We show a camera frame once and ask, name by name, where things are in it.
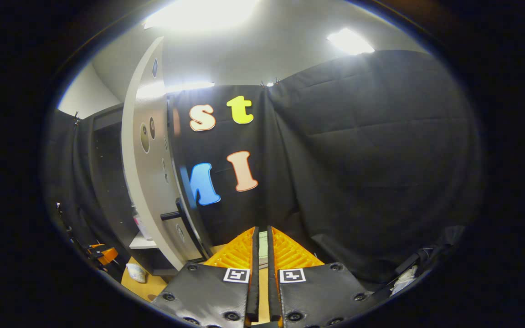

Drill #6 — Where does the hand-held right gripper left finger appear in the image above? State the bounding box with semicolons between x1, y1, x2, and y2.
152;226;260;328

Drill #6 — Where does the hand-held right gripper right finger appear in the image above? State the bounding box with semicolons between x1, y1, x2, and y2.
267;225;384;328

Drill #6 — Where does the small clear bottle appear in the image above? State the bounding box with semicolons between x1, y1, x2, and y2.
133;213;154;242

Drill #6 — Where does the beige cabinet door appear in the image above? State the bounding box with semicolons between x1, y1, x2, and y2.
121;36;213;272

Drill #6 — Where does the white crumpled plastic bag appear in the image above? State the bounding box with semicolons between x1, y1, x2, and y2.
126;263;148;284

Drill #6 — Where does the white crumpled paper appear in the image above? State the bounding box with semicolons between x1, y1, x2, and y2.
390;266;419;296

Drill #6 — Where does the black backdrop cloth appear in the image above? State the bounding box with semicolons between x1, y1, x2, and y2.
44;49;484;292

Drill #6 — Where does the large ceiling light panel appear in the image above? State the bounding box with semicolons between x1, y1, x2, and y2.
143;0;261;30

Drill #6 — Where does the narrow ceiling light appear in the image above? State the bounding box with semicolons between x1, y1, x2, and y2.
326;28;376;55

